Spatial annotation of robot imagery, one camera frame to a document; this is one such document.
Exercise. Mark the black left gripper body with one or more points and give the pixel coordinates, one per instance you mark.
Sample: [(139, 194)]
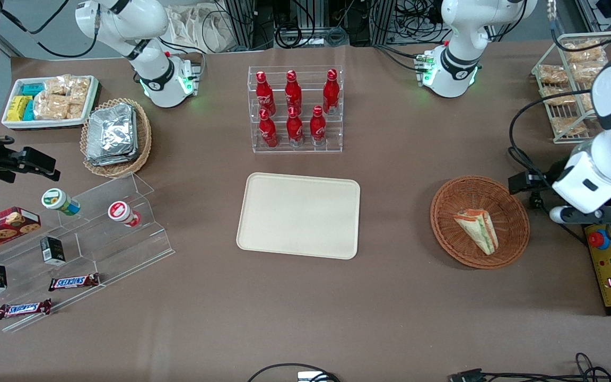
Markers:
[(544, 178)]

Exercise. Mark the triangle sandwich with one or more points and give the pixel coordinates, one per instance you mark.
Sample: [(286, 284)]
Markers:
[(478, 229)]

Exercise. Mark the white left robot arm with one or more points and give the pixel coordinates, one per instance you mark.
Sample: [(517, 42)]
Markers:
[(454, 58)]

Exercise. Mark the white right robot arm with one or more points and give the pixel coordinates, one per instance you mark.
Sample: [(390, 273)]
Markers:
[(157, 79)]

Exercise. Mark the brown wicker basket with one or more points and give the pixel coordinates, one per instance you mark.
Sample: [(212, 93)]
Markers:
[(512, 212)]

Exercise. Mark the white rectangular snack tray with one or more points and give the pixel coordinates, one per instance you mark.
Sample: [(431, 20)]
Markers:
[(45, 124)]

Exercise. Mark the light wicker basket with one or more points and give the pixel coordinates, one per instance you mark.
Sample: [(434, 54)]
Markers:
[(143, 143)]

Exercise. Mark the cream plastic tray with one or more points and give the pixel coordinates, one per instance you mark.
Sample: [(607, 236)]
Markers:
[(297, 215)]

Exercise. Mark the green lid yogurt cup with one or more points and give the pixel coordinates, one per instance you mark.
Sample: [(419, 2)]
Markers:
[(57, 200)]

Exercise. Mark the teal snack packet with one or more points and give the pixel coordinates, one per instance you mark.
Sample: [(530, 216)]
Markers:
[(29, 111), (33, 89)]

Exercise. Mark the yellow snack packet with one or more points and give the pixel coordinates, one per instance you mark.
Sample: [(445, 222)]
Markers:
[(17, 108)]

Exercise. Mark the clear bag of crackers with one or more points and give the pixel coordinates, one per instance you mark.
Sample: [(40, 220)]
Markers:
[(76, 110), (57, 85), (79, 88), (51, 107)]

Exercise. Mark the bagged rice cracker snack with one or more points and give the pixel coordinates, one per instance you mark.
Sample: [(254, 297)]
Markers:
[(568, 126), (552, 74), (587, 102), (584, 52), (559, 95), (587, 72)]

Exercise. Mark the red emergency stop button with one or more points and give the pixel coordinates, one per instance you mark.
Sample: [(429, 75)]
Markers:
[(599, 239)]

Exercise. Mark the stack of silver foil packs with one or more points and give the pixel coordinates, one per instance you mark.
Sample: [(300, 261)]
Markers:
[(110, 135)]

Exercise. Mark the red lid yogurt cup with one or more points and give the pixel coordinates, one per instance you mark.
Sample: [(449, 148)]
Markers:
[(121, 212)]

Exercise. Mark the brown chocolate bar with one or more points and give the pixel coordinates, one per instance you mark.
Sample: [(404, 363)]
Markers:
[(23, 309), (73, 281)]

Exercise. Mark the clear acrylic stepped shelf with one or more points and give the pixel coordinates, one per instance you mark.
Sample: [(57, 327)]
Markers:
[(125, 254)]

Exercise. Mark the clear acrylic bottle rack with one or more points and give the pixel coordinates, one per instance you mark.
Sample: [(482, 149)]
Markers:
[(332, 140)]

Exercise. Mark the white cloth bag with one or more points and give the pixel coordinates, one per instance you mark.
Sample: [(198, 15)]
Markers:
[(194, 29)]

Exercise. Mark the red cola bottle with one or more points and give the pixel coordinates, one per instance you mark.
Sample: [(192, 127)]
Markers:
[(269, 131), (317, 127), (295, 130), (265, 95), (293, 93), (330, 93)]

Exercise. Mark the small white device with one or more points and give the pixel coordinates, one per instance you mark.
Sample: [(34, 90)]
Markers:
[(312, 376)]

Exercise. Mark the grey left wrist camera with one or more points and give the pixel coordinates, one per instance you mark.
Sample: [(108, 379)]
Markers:
[(559, 215)]

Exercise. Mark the dark left camera mount bracket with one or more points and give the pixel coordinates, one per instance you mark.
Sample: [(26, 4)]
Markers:
[(610, 214)]

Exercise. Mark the aluminium frame post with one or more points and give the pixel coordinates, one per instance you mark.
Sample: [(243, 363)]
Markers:
[(382, 21), (244, 24)]

